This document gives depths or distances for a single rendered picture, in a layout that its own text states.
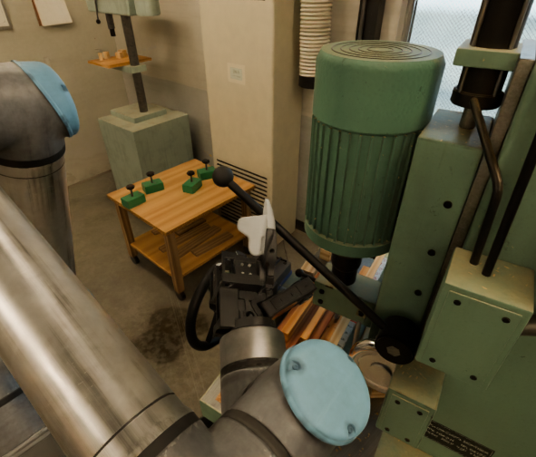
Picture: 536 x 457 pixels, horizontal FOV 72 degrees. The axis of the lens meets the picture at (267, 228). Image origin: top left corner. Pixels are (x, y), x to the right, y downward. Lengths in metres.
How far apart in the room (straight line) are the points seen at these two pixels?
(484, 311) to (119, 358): 0.38
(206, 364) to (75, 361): 1.63
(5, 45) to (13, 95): 2.75
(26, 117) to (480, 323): 0.64
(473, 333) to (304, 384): 0.25
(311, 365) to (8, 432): 0.77
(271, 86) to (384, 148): 1.55
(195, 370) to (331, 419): 1.63
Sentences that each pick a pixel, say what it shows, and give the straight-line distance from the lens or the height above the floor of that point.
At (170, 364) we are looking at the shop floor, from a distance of 1.99.
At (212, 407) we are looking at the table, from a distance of 0.80.
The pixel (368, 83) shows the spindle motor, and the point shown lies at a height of 1.48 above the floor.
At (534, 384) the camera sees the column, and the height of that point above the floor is 1.11.
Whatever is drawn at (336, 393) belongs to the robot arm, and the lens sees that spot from 0.35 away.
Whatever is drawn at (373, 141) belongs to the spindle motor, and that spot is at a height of 1.40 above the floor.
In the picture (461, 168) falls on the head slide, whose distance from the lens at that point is 0.53.
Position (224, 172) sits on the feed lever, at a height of 1.33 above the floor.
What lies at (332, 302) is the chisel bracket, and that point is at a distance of 0.79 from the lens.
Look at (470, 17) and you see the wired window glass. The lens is 1.99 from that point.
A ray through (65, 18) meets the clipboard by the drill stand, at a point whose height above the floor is 1.29.
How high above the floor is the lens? 1.60
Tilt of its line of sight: 36 degrees down
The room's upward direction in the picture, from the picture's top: straight up
